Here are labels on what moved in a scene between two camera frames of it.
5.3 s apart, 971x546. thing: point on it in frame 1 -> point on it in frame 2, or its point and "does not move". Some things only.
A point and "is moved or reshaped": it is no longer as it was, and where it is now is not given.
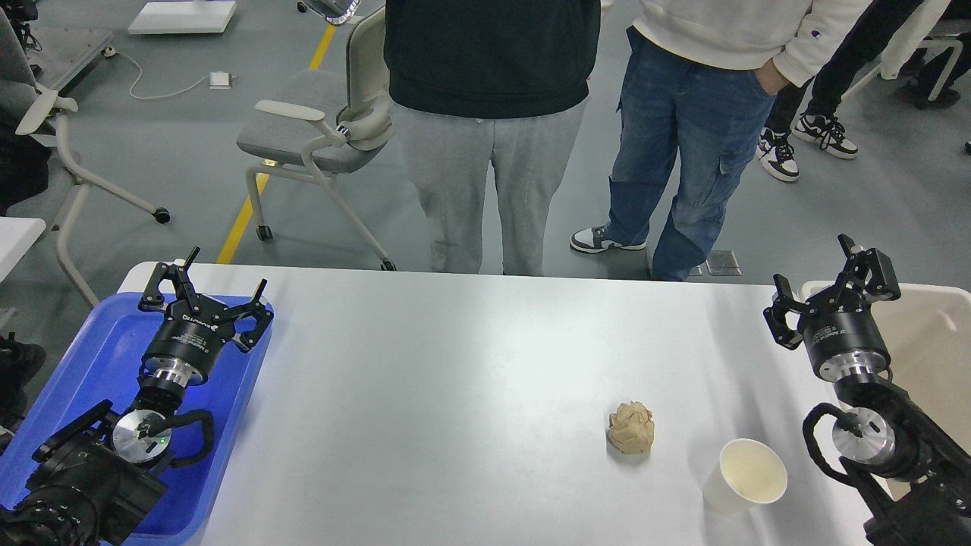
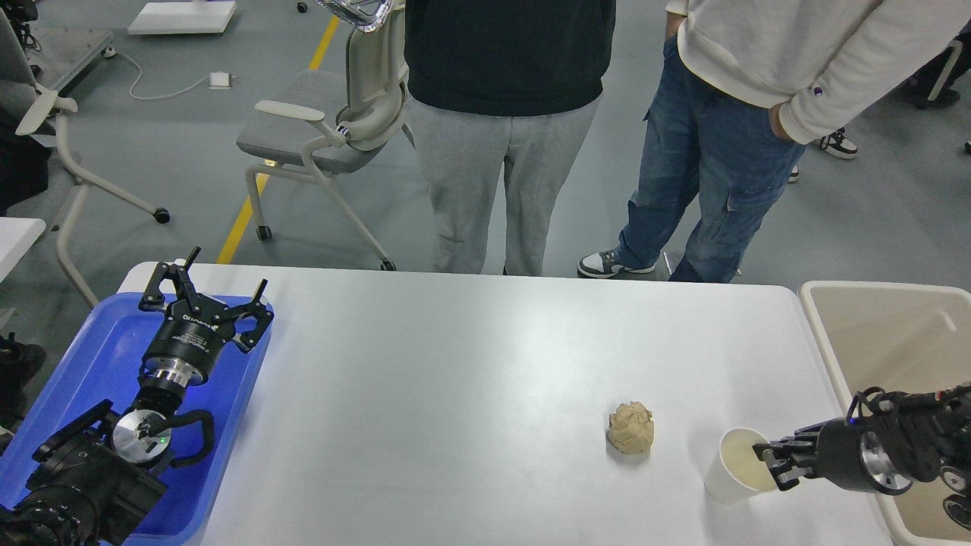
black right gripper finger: x=775 y=315 -> x=786 y=467
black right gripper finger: x=883 y=280 -> x=805 y=438
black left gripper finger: x=262 y=312 does not move
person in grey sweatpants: x=475 y=80 does not move
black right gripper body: x=843 y=337 -> x=847 y=455
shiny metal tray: x=335 y=12 -> x=365 y=15
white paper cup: x=749 y=472 is moved or reshaped
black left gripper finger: x=152 y=299 does not move
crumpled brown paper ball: x=632 y=429 does not move
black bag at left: x=23 y=164 does not move
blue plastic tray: x=102 y=359 does not move
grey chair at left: x=20 y=94 does not move
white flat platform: x=183 y=17 does not move
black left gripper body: x=190 y=340 does not move
